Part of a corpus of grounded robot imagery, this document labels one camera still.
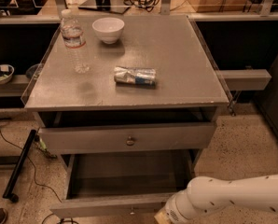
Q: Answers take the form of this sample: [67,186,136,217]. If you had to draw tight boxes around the grey drawer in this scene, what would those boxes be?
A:
[50,150,192,218]
[39,122,216,154]

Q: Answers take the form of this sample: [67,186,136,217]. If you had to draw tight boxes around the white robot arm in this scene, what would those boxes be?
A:
[155,175,278,224]

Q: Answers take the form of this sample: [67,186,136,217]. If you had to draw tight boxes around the grey top drawer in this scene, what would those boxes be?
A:
[39,122,216,154]

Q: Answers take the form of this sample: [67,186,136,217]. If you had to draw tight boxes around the grey drawer cabinet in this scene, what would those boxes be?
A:
[21,14,233,161]

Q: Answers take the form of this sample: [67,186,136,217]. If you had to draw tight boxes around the crushed silver blue can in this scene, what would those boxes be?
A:
[114,66,156,86]

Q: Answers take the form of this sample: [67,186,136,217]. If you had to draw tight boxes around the black bar on floor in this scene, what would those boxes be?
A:
[3,130,36,203]

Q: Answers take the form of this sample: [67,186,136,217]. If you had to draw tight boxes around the grey side shelf beam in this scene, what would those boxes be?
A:
[216,69,271,91]

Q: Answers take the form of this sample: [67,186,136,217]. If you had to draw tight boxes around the white ceramic bowl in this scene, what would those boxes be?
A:
[92,17,125,44]

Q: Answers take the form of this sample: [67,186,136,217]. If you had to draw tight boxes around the clear plastic water bottle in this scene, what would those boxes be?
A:
[61,9,90,74]

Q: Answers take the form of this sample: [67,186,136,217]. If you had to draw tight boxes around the bowl with dark contents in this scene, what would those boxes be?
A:
[0,64,15,84]

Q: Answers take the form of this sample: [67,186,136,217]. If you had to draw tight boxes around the black monitor stand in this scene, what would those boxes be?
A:
[78,0,131,14]

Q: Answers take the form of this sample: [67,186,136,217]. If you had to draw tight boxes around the black floor cable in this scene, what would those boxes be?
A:
[0,117,63,224]

